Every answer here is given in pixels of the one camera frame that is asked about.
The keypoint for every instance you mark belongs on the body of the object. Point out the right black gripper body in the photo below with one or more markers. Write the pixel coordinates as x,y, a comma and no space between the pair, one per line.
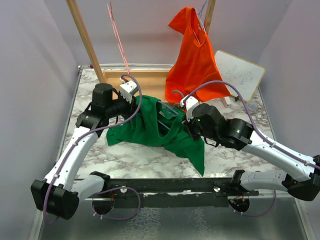
193,128

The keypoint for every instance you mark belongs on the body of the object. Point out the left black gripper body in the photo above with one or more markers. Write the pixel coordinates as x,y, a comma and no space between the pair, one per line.
123,108

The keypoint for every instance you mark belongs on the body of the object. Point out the blue grey plastic hanger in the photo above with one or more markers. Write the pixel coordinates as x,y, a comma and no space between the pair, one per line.
170,110

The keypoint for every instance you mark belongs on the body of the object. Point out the green t shirt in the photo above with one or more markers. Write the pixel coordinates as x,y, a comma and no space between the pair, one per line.
154,126

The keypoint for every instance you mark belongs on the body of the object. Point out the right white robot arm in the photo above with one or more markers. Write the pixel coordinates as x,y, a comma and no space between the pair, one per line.
297,174

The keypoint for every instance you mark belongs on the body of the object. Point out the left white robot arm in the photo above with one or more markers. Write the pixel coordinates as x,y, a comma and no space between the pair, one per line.
57,193

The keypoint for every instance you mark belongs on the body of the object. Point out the orange t shirt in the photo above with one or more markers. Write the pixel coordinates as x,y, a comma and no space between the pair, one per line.
196,63

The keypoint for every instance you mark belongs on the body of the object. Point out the lilac hanger under orange shirt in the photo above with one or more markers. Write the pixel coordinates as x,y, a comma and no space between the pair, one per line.
199,13

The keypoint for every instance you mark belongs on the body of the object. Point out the wooden clothes rack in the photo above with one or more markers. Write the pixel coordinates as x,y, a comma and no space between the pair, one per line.
149,44

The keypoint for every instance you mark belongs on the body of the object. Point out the clear plastic cup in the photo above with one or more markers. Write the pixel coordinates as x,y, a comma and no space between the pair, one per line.
252,106

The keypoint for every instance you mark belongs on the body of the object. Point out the small whiteboard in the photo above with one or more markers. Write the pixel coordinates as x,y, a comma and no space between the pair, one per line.
244,75

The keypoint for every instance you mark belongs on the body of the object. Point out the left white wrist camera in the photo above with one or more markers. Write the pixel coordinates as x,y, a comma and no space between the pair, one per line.
128,90

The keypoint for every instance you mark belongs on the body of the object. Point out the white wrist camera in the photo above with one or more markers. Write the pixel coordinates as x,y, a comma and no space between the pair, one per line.
128,90
189,104

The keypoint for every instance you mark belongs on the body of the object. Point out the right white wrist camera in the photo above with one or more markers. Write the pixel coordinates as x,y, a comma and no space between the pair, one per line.
189,104

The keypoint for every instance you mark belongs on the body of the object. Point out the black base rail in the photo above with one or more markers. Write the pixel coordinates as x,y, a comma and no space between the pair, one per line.
182,192

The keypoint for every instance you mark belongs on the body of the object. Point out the pink wire hanger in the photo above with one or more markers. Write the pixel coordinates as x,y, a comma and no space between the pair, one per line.
117,36

